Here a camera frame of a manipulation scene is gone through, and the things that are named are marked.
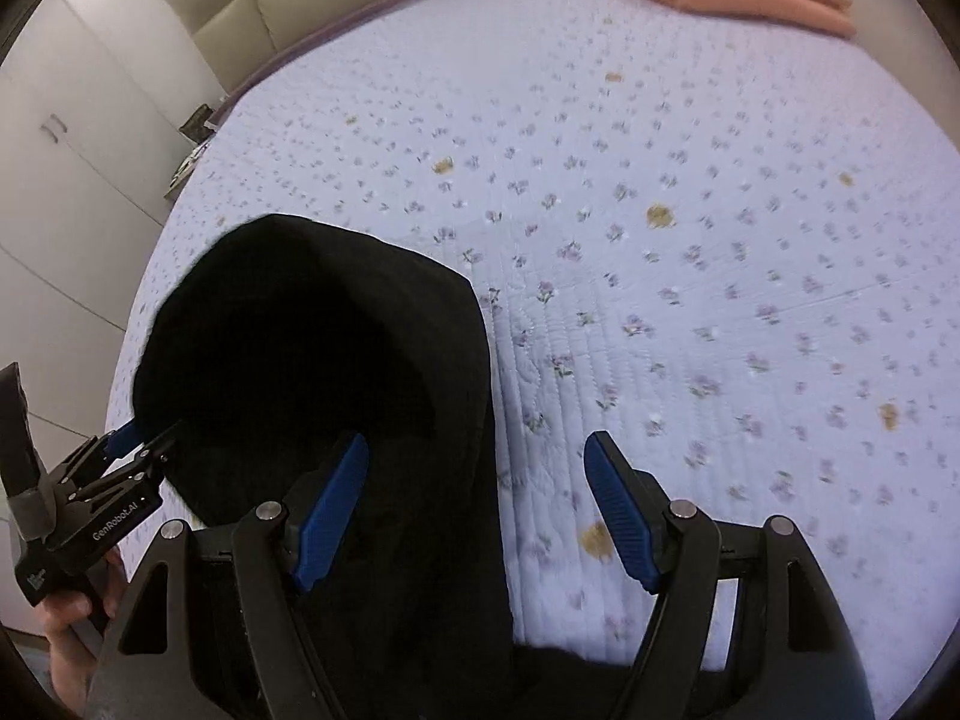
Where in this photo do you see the black hooded jacket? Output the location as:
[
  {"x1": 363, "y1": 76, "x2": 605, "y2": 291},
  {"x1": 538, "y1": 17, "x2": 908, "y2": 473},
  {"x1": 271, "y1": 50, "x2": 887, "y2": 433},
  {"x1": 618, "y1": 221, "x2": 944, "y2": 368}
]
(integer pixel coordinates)
[{"x1": 132, "y1": 215, "x2": 630, "y2": 718}]

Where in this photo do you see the person's left hand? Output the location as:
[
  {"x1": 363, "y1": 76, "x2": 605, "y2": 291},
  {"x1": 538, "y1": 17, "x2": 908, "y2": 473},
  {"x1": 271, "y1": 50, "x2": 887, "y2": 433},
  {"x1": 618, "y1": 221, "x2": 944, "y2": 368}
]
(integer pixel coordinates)
[{"x1": 36, "y1": 548, "x2": 128, "y2": 717}]

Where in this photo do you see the white wardrobe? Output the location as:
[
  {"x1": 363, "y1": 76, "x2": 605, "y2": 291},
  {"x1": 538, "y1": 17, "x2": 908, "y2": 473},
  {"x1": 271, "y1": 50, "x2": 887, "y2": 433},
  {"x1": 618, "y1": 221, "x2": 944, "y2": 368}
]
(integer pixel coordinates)
[{"x1": 0, "y1": 0, "x2": 226, "y2": 631}]

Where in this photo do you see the bedside table with items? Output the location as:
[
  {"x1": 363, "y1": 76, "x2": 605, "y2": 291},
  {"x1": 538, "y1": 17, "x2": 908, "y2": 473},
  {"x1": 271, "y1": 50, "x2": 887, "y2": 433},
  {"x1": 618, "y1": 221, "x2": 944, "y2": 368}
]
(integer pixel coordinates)
[{"x1": 164, "y1": 104, "x2": 218, "y2": 203}]

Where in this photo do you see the white floral bed quilt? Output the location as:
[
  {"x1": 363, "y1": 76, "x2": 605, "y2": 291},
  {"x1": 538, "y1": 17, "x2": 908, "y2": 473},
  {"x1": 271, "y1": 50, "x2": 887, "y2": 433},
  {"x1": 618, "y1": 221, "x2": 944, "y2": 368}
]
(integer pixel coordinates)
[{"x1": 107, "y1": 0, "x2": 958, "y2": 718}]

